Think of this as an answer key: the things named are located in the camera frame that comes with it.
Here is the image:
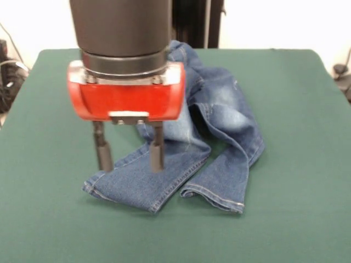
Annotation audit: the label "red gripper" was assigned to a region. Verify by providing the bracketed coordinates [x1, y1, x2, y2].
[67, 60, 188, 173]

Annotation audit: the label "blue denim jeans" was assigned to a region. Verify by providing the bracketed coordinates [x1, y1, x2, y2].
[81, 40, 267, 215]

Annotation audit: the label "dark green table cloth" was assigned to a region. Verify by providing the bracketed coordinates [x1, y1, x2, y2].
[0, 48, 351, 263]

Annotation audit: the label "black stand base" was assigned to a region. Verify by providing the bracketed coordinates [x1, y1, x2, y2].
[0, 39, 31, 115]

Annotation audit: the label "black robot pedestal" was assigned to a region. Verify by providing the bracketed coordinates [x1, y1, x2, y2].
[172, 0, 226, 50]

